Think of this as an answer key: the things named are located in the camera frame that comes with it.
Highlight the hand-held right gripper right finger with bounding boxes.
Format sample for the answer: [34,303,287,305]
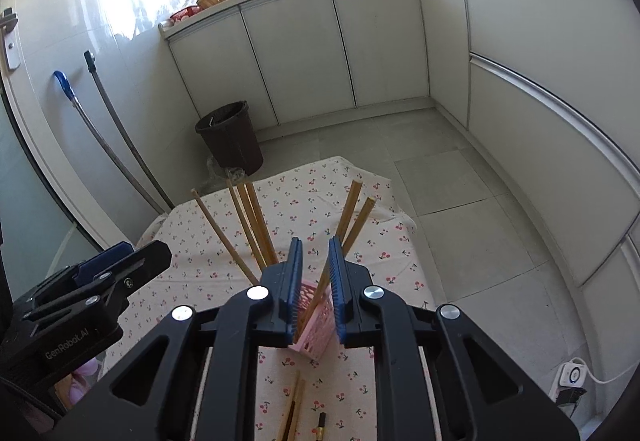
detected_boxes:
[328,236,581,441]

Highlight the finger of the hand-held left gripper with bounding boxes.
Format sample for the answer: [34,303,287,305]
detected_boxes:
[14,242,135,305]
[22,240,174,323]

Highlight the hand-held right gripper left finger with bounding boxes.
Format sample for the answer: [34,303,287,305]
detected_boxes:
[55,237,305,441]

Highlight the pink perforated utensil holder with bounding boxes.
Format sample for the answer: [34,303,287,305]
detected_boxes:
[292,282,337,363]

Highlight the bunch of wooden chopsticks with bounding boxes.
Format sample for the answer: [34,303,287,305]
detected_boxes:
[190,178,364,287]

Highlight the cherry print tablecloth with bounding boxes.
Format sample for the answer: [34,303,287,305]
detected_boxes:
[95,155,437,441]

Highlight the clear plastic bag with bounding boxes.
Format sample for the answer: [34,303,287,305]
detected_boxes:
[205,155,252,188]

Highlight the brown trash bin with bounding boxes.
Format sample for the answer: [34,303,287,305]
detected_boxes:
[194,100,265,175]

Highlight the metal door lock plate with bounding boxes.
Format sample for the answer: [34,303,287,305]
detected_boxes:
[0,8,22,70]

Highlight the white power strip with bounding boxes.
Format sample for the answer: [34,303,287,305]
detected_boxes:
[549,357,592,406]

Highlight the white kitchen cabinets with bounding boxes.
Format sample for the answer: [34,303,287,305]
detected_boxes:
[159,0,640,424]

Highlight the mop handle with black tip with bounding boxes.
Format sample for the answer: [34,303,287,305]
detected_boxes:
[83,50,175,213]

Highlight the mop handle with blue tip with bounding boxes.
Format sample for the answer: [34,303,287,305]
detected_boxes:
[52,70,168,218]

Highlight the white power cable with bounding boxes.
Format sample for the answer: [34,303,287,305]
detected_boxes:
[587,368,628,386]

